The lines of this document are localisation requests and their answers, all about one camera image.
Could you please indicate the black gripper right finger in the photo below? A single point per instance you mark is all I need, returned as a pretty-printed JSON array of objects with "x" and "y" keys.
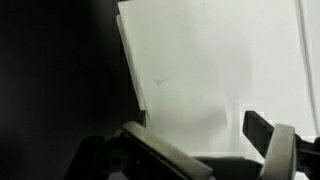
[{"x": 280, "y": 150}]

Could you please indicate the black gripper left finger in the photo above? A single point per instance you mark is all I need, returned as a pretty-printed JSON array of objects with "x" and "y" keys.
[{"x": 166, "y": 156}]

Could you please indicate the thick cream orange book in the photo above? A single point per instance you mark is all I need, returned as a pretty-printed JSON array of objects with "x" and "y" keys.
[{"x": 216, "y": 66}]

